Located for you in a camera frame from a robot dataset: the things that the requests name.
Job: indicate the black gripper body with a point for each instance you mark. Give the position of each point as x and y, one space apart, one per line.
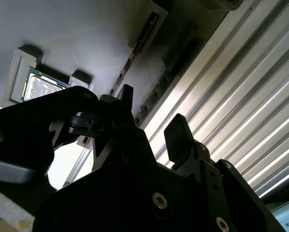
98 207

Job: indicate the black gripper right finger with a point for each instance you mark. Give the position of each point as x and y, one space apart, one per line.
207 188

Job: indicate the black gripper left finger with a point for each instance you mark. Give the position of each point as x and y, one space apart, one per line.
25 125

